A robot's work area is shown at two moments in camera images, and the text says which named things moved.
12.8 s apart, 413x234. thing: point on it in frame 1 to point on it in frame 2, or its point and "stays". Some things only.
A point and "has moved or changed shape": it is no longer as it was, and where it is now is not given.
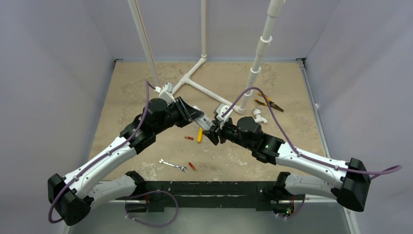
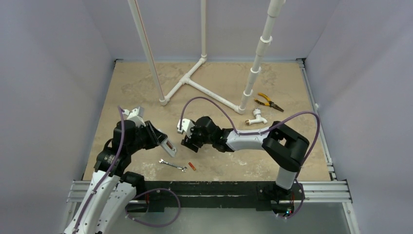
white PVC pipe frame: [256, 70] stays
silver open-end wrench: [182, 168] stays
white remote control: [203, 121] has moved or changed shape
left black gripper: [187, 113] to [155, 137]
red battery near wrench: [194, 168] stays
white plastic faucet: [257, 112] stays
